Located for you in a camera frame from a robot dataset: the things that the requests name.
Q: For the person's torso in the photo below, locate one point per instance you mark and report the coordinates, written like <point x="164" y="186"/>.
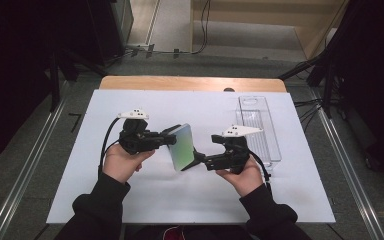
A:
<point x="206" y="235"/>

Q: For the black stand leg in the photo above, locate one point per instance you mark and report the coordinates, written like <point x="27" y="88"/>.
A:
<point x="300" y="68"/>

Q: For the white table board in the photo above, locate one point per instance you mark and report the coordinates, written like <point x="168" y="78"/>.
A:
<point x="130" y="100"/>

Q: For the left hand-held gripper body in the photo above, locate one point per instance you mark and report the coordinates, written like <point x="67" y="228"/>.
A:
<point x="136" y="138"/>

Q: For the person's left hand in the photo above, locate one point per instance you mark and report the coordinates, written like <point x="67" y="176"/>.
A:
<point x="120" y="165"/>

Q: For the metal floor rail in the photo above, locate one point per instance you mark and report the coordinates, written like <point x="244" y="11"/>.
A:
<point x="349" y="173"/>
<point x="26" y="173"/>

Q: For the dark cabinet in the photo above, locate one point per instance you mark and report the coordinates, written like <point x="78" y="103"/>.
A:
<point x="106" y="26"/>

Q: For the small dark round object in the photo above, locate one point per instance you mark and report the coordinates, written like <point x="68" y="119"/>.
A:
<point x="229" y="89"/>

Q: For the dark curtain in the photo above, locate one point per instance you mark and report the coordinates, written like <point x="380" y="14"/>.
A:
<point x="10" y="66"/>
<point x="373" y="83"/>

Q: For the person's right hand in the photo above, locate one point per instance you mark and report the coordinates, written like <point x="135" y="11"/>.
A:
<point x="246" y="181"/>

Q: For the iridescent phone case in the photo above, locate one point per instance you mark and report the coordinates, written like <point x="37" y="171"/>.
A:
<point x="183" y="148"/>

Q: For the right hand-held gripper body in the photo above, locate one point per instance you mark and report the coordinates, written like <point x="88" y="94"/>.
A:
<point x="233" y="156"/>

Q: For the clear plastic package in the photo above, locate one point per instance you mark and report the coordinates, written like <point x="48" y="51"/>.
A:
<point x="256" y="110"/>

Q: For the black stand pole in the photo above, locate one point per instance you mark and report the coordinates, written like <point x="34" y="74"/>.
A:
<point x="328" y="93"/>
<point x="54" y="86"/>

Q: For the wooden table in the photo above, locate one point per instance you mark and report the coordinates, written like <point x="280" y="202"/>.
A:
<point x="180" y="83"/>

